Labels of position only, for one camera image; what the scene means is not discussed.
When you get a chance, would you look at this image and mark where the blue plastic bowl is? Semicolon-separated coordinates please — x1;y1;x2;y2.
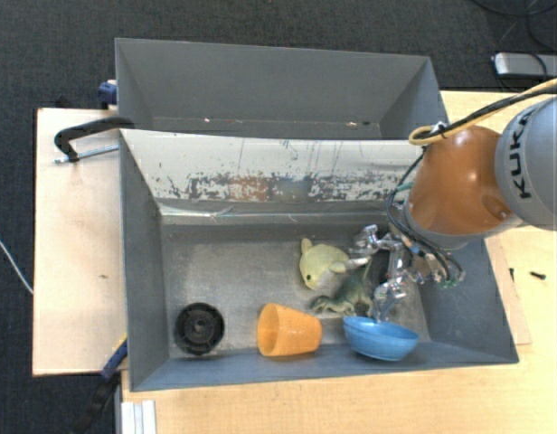
342;316;420;363

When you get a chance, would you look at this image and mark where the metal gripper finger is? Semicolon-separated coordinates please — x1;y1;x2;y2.
346;223;393;271
371;279;408;324

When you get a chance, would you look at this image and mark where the black round ribbed disc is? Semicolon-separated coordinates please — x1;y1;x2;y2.
173;301;226;357

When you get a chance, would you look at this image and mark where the pale yellow toy dolphin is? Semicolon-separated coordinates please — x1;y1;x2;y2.
298;237;353;291

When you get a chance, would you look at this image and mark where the pale wood board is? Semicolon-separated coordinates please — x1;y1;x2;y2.
32;108;128;377

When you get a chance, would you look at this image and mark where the grey metal bin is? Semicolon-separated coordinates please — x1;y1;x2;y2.
114;37;520;392

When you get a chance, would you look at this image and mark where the dark green toy dinosaur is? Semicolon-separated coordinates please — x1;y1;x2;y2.
310;267;375;318

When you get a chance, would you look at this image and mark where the orange plastic cup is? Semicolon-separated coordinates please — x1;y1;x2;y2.
256;302;324;358

